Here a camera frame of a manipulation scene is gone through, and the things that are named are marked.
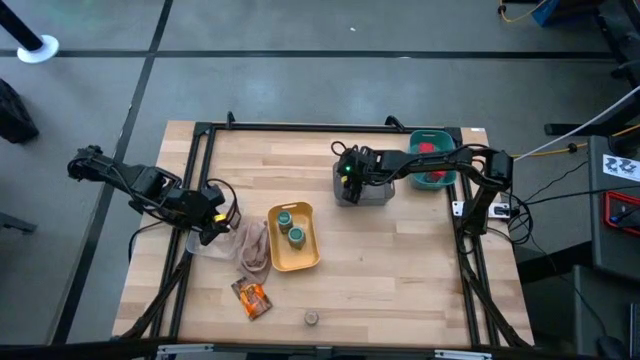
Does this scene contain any beige crumpled cloth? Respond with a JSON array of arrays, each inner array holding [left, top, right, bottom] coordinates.
[[234, 219, 272, 286]]

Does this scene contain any green-lid spice jar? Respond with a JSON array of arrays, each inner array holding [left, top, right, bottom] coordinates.
[[276, 209, 295, 234], [287, 225, 307, 251]]

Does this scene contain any dark grey box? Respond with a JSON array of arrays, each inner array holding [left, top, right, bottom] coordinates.
[[572, 264, 640, 357]]

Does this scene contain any black bulky floor object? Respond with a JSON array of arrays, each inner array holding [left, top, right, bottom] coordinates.
[[0, 78, 40, 145]]

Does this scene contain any black equipment cabinet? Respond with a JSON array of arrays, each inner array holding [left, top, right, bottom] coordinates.
[[587, 134, 640, 281]]

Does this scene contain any yellow floor extension cable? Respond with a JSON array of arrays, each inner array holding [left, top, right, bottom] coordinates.
[[498, 0, 547, 25]]

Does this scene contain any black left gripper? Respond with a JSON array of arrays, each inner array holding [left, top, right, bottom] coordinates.
[[185, 185, 241, 247]]

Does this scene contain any yellow plastic bin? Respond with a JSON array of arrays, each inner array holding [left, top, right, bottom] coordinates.
[[267, 201, 322, 273]]

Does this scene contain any black stanchion post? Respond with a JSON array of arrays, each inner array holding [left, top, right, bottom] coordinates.
[[0, 0, 45, 53]]

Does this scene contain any grey translucent plastic bin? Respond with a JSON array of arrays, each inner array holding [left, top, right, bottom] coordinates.
[[332, 160, 397, 208]]

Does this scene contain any silver bracket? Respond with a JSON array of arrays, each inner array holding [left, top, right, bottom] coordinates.
[[434, 349, 494, 360], [157, 343, 214, 359]]

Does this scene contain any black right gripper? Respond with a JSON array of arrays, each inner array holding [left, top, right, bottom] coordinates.
[[335, 146, 382, 205]]

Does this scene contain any white round stanchion base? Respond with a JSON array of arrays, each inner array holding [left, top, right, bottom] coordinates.
[[17, 33, 60, 65]]

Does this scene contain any hanging yellow cable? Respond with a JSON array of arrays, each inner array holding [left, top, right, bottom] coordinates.
[[509, 123, 640, 161]]

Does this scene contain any grey furniture foot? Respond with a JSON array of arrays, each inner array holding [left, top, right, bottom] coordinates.
[[0, 212, 37, 235]]

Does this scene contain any orange spice packet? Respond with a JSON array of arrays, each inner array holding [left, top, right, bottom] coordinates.
[[230, 276, 274, 322]]

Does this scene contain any blue box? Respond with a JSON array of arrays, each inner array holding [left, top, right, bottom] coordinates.
[[530, 0, 569, 27]]

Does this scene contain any white printed label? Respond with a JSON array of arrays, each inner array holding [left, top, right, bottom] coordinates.
[[602, 153, 640, 183]]

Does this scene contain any white cable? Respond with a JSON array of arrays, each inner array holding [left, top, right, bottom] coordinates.
[[513, 85, 640, 164]]

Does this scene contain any small white base plate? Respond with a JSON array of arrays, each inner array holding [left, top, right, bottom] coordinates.
[[451, 201, 512, 219]]

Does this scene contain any clear plastic container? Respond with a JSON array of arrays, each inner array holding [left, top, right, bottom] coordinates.
[[185, 219, 240, 262]]

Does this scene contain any black floor cable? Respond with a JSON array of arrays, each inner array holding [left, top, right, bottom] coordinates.
[[528, 159, 590, 201], [522, 184, 640, 207]]

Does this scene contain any teal plastic bin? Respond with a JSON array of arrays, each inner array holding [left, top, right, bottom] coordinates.
[[408, 129, 459, 192]]

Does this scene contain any red framed panel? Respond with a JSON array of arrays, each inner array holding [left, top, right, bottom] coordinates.
[[602, 189, 640, 237]]

